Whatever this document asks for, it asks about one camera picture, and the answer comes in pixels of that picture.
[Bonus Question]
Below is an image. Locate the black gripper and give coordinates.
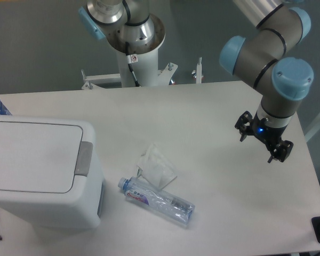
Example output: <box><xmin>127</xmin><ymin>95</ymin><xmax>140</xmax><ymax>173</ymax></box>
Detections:
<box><xmin>235</xmin><ymin>111</ymin><xmax>294</xmax><ymax>163</ymax></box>

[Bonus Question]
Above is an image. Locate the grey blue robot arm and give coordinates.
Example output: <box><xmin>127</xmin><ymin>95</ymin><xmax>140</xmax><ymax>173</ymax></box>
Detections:
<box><xmin>78</xmin><ymin>1</ymin><xmax>314</xmax><ymax>162</ymax></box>

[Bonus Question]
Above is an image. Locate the white trash can body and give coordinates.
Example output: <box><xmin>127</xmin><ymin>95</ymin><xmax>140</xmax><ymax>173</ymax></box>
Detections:
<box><xmin>0</xmin><ymin>115</ymin><xmax>105</xmax><ymax>229</ymax></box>

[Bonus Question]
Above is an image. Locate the white trash can lid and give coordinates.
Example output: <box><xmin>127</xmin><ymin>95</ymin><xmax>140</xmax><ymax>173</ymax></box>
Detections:
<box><xmin>0</xmin><ymin>121</ymin><xmax>83</xmax><ymax>193</ymax></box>

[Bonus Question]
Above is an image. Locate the crumpled clear plastic bag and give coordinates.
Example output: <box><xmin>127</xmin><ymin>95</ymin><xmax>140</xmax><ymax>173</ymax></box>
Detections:
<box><xmin>136</xmin><ymin>143</ymin><xmax>177</xmax><ymax>190</ymax></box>

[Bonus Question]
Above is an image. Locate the crushed clear plastic bottle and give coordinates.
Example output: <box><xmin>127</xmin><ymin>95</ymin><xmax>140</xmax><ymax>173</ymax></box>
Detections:
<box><xmin>118</xmin><ymin>177</ymin><xmax>195</xmax><ymax>227</ymax></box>

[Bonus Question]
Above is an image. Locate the grey lid push button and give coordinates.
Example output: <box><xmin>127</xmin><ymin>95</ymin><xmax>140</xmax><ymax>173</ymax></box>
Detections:
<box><xmin>75</xmin><ymin>141</ymin><xmax>93</xmax><ymax>177</ymax></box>

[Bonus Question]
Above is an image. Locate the white table clamp bracket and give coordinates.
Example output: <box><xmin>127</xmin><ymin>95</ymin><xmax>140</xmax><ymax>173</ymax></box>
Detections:
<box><xmin>191</xmin><ymin>57</ymin><xmax>204</xmax><ymax>84</ymax></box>

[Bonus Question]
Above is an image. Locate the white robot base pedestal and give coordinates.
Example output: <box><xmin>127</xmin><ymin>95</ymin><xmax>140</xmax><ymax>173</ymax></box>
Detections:
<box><xmin>81</xmin><ymin>39</ymin><xmax>178</xmax><ymax>90</ymax></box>

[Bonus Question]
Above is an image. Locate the black base cable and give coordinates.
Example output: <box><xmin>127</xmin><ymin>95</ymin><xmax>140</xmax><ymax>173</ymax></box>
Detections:
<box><xmin>124</xmin><ymin>41</ymin><xmax>141</xmax><ymax>87</ymax></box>

